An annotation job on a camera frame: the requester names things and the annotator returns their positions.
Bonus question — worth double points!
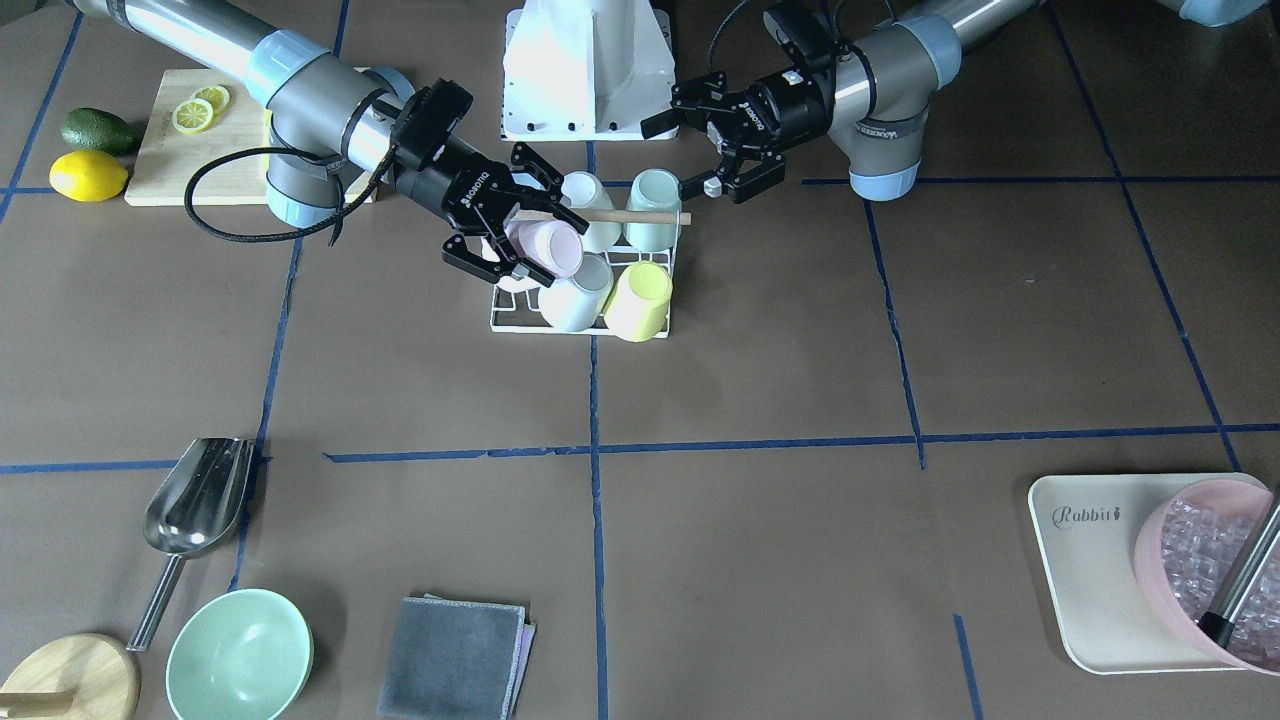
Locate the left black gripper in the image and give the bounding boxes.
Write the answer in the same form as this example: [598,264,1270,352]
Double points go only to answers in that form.
[640,72,835,204]

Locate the wooden cutting board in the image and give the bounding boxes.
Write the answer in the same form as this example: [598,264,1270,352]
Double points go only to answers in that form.
[124,68,381,208]

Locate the beige serving tray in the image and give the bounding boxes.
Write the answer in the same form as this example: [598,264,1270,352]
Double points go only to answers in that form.
[1027,473,1272,675]

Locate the lemon slice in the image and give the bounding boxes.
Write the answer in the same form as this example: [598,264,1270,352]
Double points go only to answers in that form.
[191,85,233,117]
[170,97,218,135]

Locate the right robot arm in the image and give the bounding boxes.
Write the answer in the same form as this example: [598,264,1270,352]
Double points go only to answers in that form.
[77,1,588,287]

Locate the metal scoop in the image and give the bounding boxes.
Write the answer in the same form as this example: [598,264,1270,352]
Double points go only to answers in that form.
[125,438,255,653]

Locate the pink cup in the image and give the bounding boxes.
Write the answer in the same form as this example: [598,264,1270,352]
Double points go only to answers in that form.
[506,220,584,279]

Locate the metal tongs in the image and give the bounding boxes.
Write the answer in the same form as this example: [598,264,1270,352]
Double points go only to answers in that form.
[1197,492,1279,650]

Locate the grey cup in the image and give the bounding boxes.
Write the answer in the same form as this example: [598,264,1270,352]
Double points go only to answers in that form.
[538,252,614,333]

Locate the pink bowl with ice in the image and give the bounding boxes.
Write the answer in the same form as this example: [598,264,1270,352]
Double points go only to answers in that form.
[1133,477,1277,676]

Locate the yellow cup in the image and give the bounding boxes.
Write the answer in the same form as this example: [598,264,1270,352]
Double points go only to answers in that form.
[603,261,673,343]

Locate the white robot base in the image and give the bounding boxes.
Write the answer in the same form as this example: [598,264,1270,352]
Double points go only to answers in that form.
[500,1,675,142]

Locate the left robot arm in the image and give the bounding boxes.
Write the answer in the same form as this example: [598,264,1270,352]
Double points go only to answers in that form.
[640,1,1032,204]

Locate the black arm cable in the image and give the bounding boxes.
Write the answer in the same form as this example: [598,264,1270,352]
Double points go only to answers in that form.
[183,145,401,249]

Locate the white wire cup holder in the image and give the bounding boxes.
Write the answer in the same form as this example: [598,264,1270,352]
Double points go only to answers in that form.
[488,240,676,336]

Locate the green bowl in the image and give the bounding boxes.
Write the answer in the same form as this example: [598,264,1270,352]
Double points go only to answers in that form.
[165,589,314,719]

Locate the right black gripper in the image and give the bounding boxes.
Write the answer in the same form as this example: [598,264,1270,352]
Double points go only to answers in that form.
[393,137,589,291]

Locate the avocado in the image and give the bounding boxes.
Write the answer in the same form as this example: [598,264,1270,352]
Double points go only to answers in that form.
[60,108,141,156]

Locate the whole lemon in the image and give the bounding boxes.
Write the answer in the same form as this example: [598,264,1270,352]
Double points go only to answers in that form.
[47,149,129,202]

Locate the white cup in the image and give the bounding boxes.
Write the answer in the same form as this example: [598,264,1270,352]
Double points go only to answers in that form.
[562,170,622,254]

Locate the green cup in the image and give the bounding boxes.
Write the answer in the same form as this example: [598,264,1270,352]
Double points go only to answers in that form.
[623,168,682,252]

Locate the grey folded cloth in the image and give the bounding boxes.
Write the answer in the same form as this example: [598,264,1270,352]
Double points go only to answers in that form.
[378,596,536,719]

